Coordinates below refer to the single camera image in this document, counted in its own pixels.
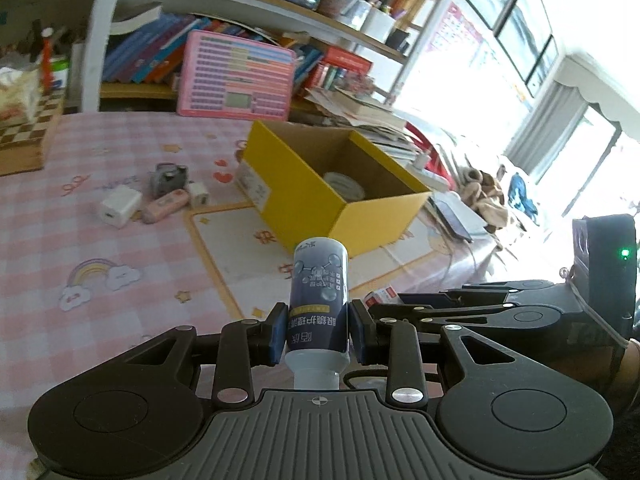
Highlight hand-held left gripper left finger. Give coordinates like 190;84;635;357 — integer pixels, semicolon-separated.
107;302;290;408

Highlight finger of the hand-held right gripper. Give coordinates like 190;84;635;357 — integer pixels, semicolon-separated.
369;301;568;336
397;280;558;308

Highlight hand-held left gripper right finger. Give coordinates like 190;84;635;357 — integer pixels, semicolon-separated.
349;300;536;411

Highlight small red and white box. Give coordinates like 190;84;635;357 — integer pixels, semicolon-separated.
364;287;401;311

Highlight dark blue labelled bottle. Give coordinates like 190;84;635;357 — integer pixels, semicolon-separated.
284;237;351;390

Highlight yellow cardboard box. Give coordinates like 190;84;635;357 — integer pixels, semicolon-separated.
235;120;433;259

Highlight clear tape roll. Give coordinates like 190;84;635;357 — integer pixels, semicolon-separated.
322;170;366;201

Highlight small white charger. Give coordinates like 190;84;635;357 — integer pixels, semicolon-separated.
186;181;210;209

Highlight pink oblong case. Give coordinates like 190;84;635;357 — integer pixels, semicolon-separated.
140;189;190;225

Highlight large white charger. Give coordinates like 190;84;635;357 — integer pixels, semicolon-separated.
98;184;137;229

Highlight white notebook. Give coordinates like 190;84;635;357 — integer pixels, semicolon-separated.
430;192;488;241

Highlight brown fluffy blanket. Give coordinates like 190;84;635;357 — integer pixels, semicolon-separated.
457;165;511;233

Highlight blue printed cloth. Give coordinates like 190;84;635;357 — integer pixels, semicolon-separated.
507;172;541;223

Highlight white power strip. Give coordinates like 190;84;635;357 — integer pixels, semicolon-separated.
407;160;451;191

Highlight grey and white curtain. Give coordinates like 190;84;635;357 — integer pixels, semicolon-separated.
505;55;626;186

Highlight pink checked tablecloth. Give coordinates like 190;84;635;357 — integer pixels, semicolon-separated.
0;110;501;466

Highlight stack of papers and books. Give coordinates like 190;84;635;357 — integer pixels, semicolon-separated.
305;85;431;163

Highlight small colourful figurines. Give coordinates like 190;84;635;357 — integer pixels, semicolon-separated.
325;72;373;95

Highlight black mug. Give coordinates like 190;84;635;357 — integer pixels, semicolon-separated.
385;27;411;56

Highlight red book box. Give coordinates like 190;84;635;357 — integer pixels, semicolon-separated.
305;45;373;93

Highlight pink learning tablet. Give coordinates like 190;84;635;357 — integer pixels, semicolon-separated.
176;30;297;122

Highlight row of blue books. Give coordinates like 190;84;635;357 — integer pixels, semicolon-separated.
102;12;211;86
292;42;326;96

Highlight white desk containers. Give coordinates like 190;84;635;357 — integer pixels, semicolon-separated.
345;0;401;43

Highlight wooden chessboard box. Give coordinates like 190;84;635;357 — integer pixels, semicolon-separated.
0;92;67;177

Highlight green and white jar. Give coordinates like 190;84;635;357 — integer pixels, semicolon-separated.
42;57;70;92

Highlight thick white book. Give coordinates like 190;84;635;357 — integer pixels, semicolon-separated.
110;2;163;36

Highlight floral tissue box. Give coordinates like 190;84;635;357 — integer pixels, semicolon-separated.
0;66;43;128

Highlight red pen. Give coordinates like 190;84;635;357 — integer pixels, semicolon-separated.
40;27;54;93

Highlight grey toy camera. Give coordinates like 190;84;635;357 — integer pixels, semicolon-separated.
149;161;191;198

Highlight wall poster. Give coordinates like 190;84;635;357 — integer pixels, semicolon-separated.
425;0;538;106

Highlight window with dark frame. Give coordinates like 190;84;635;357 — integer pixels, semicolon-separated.
460;0;561;97

